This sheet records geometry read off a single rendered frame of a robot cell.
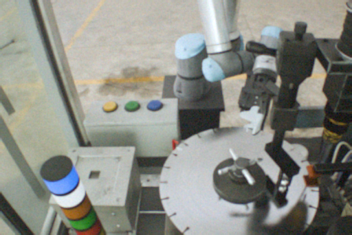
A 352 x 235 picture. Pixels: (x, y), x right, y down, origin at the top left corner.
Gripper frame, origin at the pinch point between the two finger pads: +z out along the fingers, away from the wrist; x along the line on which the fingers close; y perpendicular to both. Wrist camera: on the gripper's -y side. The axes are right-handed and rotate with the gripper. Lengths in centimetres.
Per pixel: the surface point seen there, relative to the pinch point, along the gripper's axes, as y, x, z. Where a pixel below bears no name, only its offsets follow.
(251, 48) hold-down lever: 1.3, 33.9, -7.7
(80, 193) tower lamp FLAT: 18, 41, 22
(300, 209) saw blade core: -12.8, 16.5, 14.7
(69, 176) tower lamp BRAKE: 18, 45, 20
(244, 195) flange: -1.7, 18.1, 14.9
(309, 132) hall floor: -24, -137, -48
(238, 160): 0.9, 19.4, 8.7
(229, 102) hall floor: 42, -144, -62
